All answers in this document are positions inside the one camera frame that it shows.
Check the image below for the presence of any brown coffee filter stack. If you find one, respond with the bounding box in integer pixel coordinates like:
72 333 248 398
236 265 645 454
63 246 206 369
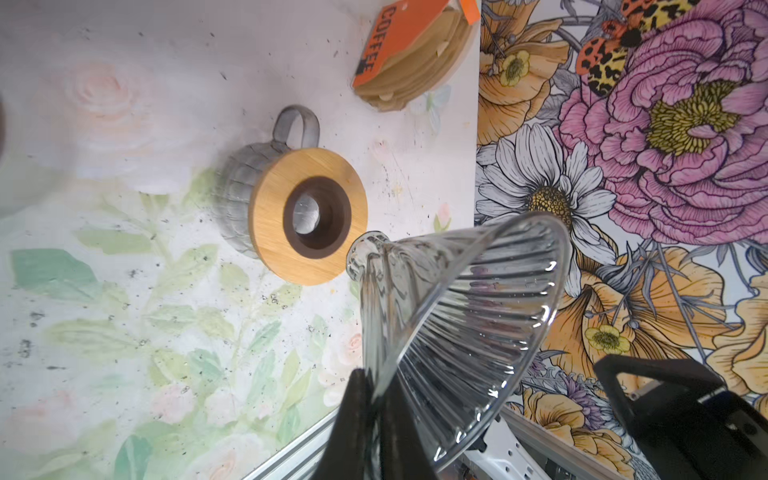
352 0 481 112

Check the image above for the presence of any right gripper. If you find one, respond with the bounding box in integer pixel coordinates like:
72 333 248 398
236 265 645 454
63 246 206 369
594 355 767 479

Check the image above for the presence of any wooden ring dripper holder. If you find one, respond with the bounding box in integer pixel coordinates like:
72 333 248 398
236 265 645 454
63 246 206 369
248 148 368 286

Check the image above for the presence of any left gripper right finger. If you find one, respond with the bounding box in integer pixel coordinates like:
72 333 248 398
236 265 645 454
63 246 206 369
379 379 438 480

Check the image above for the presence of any grey ribbed glass pitcher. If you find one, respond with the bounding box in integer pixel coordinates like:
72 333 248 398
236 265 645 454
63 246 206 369
212 105 320 259

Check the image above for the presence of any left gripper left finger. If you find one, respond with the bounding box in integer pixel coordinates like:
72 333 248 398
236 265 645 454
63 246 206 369
311 369 373 480

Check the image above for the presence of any grey glass dripper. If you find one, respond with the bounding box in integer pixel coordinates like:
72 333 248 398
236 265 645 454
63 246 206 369
347 212 571 470

